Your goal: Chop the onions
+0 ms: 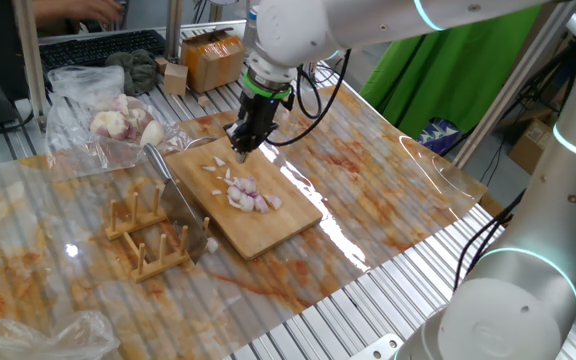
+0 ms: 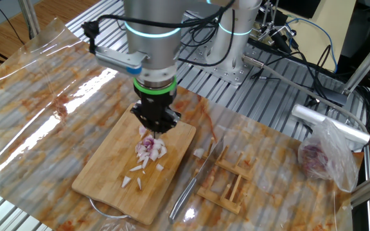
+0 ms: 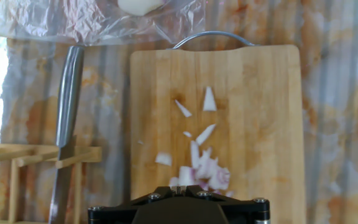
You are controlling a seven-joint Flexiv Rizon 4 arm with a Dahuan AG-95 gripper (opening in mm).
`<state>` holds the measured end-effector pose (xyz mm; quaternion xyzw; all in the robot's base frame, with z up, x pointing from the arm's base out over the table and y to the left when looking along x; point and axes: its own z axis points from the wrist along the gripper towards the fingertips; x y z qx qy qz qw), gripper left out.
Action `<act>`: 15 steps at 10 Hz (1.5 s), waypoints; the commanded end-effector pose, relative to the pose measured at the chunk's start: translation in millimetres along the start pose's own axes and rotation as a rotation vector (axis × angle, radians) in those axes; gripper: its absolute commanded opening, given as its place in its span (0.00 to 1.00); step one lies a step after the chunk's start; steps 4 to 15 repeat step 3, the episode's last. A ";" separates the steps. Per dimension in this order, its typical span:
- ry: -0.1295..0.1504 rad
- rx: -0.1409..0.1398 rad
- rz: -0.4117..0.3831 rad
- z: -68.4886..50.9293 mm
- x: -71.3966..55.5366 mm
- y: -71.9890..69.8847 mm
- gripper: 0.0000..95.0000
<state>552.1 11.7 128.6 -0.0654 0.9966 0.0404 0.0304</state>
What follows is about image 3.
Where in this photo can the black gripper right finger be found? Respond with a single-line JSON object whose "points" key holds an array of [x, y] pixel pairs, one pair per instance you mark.
{"points": [[247, 211]]}

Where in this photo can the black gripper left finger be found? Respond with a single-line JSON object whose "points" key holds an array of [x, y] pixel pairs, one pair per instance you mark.
{"points": [[113, 213]]}

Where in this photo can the red onion wedge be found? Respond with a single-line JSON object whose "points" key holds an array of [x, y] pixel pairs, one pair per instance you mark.
{"points": [[208, 171]]}

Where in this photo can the steel cleaver knife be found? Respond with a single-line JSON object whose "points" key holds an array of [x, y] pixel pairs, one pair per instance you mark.
{"points": [[68, 102]]}

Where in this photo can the clear bag of onions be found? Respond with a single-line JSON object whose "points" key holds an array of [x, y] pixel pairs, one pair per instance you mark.
{"points": [[73, 21]]}

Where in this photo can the chopped onion piece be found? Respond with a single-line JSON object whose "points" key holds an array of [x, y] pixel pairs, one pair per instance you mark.
{"points": [[163, 159]]}

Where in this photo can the tiny onion bit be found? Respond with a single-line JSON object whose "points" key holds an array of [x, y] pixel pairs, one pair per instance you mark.
{"points": [[187, 134], [140, 142]]}

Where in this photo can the white onion sliver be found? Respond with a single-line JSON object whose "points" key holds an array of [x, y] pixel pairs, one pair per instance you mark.
{"points": [[205, 134], [183, 109], [209, 101]]}

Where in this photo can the wooden peg dish rack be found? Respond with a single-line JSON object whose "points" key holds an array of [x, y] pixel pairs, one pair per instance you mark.
{"points": [[36, 154]]}

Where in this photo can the bamboo cutting board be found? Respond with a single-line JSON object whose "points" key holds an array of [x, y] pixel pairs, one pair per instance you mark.
{"points": [[259, 109]]}

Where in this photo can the clear plastic table sheet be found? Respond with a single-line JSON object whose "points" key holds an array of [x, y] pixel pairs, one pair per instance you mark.
{"points": [[337, 109]]}

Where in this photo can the white onion half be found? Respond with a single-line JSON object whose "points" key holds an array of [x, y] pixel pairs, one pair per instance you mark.
{"points": [[140, 6]]}

